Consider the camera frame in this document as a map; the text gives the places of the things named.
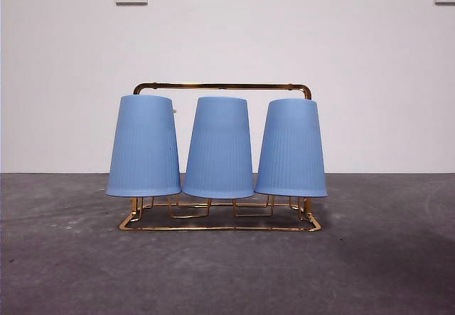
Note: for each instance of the blue ribbed plastic cup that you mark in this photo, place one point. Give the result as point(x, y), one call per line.
point(144, 151)
point(291, 151)
point(218, 151)

